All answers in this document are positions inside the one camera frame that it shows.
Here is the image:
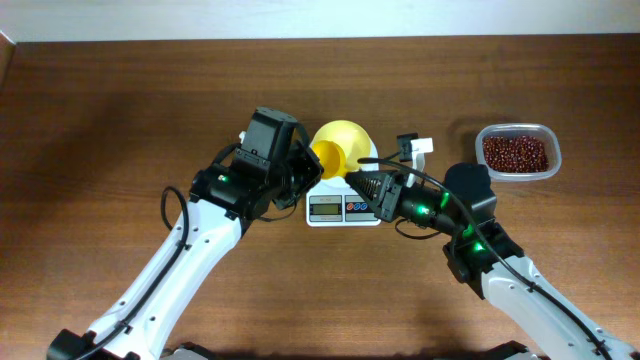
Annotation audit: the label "white digital kitchen scale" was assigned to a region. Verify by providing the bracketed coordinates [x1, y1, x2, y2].
[305, 142, 380, 227]

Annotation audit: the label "red adzuki beans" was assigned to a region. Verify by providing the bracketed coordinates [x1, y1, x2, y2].
[482, 136, 549, 173]

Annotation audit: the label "clear plastic food container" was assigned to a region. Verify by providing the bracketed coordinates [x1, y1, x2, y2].
[475, 123, 562, 182]

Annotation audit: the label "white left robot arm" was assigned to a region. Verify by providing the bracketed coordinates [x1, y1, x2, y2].
[46, 140, 323, 359]

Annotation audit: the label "yellow plastic bowl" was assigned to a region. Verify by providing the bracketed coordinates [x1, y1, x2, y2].
[311, 120, 373, 167]

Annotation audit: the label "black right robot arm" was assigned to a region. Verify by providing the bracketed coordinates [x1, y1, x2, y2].
[346, 160, 639, 359]

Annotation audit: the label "yellow plastic measuring scoop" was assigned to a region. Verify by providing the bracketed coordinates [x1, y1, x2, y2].
[312, 140, 360, 180]

